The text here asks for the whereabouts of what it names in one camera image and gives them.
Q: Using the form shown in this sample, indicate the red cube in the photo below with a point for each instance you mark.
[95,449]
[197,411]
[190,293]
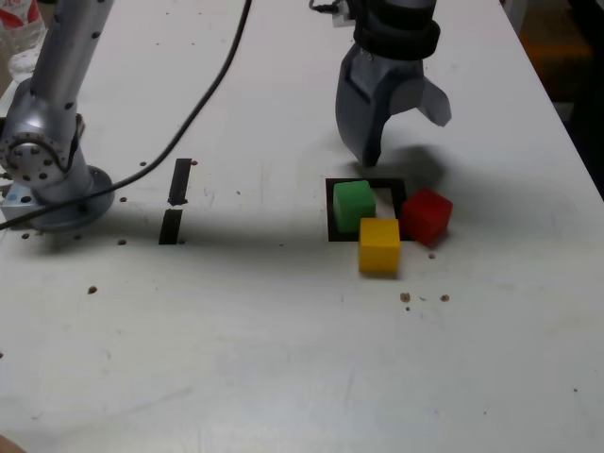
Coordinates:
[424,214]

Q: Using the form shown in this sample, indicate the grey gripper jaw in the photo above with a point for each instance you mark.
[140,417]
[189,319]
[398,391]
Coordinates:
[424,99]

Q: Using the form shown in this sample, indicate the black tape square outline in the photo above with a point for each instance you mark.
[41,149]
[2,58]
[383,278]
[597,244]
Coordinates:
[388,183]

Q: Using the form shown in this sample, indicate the black tape strip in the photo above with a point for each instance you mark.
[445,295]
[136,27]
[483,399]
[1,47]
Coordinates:
[179,181]

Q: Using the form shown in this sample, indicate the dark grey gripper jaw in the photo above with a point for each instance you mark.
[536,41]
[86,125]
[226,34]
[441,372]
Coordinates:
[361,108]

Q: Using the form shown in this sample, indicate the yellow cube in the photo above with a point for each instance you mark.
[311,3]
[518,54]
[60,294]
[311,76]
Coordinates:
[379,247]

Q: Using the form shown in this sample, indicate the person's hand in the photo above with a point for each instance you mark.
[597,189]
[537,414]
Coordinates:
[6,446]

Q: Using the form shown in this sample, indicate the clear plastic bottle red label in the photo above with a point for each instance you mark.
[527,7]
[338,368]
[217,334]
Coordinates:
[19,21]

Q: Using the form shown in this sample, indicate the green cube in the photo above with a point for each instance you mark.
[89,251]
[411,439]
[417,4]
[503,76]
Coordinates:
[354,203]

